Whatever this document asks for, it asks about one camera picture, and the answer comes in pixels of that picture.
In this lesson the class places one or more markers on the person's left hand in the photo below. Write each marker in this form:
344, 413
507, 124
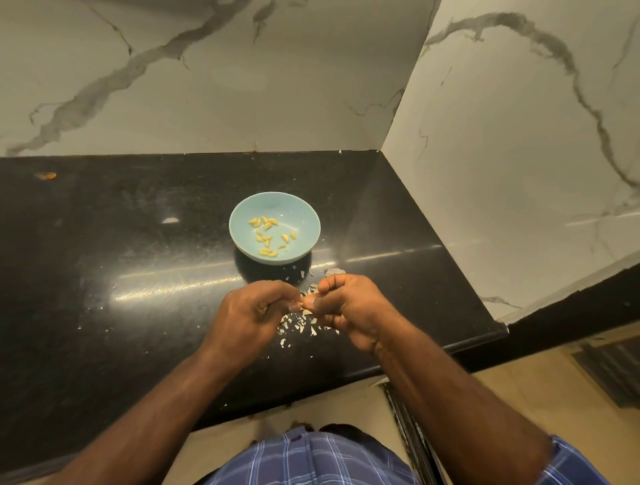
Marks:
245, 322

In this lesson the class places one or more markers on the person's right hand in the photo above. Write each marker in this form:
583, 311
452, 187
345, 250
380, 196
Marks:
352, 308

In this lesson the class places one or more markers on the garlic peel scrap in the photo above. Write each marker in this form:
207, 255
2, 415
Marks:
334, 272

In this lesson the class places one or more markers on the small garlic clove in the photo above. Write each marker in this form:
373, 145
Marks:
308, 300

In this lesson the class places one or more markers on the pile of garlic skins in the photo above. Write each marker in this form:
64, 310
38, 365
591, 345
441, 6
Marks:
296, 322

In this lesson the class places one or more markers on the light blue bowl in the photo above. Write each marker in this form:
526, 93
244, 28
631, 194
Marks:
300, 250

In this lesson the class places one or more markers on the cluster of peeled garlic cloves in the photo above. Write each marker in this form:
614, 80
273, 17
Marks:
268, 224

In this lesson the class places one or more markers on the person's right forearm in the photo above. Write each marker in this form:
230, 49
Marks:
455, 410

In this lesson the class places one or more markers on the person's left forearm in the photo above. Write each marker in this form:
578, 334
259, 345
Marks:
135, 425

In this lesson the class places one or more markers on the person's left foot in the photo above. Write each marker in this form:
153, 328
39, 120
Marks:
262, 432

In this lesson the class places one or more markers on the black cabinet trim strip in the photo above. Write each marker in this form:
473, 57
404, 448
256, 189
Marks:
408, 430

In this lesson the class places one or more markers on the blue plaid shirt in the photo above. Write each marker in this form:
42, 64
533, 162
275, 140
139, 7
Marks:
310, 462

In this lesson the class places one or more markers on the small orange scrap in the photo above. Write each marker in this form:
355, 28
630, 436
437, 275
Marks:
46, 176

